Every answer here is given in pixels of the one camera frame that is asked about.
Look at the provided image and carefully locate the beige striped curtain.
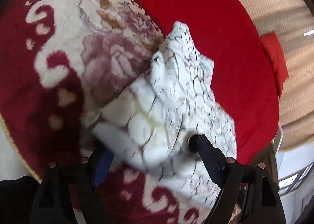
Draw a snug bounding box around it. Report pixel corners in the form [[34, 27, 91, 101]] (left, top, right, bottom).
[[240, 0, 313, 150]]

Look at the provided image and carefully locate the floral maroon cream blanket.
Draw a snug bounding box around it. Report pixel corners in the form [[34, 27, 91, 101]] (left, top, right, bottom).
[[1, 0, 209, 223]]

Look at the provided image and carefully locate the red pillow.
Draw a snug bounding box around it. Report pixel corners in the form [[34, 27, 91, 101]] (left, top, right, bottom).
[[260, 31, 289, 99]]

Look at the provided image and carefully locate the red blanket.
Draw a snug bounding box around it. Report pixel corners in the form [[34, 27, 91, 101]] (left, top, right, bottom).
[[138, 0, 279, 164]]

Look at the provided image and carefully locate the white crackle-pattern shirt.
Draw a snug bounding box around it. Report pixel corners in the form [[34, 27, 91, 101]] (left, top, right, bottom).
[[93, 22, 237, 208]]

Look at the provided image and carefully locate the grey white cabinet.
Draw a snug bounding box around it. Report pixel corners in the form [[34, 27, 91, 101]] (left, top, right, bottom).
[[278, 163, 313, 196]]

